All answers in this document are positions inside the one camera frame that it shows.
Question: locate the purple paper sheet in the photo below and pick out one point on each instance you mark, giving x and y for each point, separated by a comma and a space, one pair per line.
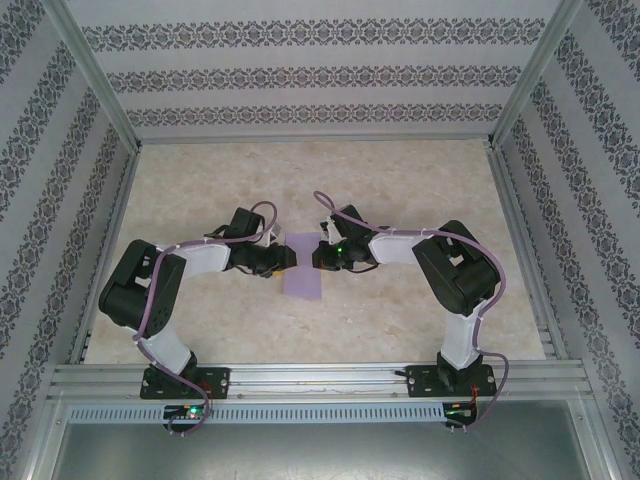
302, 280

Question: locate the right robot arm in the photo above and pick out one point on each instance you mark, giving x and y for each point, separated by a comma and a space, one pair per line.
460, 280

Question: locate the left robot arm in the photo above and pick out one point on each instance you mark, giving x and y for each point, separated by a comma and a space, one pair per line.
125, 295

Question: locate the grey metal base panel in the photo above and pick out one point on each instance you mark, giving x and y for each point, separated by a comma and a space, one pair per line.
320, 450

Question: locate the aluminium mounting rail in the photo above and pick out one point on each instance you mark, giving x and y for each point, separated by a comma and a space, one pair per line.
320, 380

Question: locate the aluminium table edge rail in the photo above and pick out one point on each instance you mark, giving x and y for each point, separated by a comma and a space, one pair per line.
109, 250
315, 139
525, 250

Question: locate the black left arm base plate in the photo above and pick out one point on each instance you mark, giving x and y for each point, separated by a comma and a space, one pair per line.
220, 382

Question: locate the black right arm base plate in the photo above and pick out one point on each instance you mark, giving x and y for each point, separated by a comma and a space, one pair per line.
420, 382

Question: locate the aluminium frame post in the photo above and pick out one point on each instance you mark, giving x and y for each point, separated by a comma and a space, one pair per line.
97, 75
42, 440
597, 440
530, 75

